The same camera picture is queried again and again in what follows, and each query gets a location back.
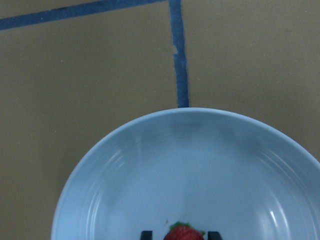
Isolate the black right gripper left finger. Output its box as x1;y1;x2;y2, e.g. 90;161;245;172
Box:
140;230;153;240

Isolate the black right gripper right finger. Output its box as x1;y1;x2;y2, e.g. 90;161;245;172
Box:
207;231;223;240

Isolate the red strawberry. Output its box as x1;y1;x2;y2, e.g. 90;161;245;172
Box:
163;221;206;240

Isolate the blue plate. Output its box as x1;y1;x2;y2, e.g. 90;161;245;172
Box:
51;108;320;240

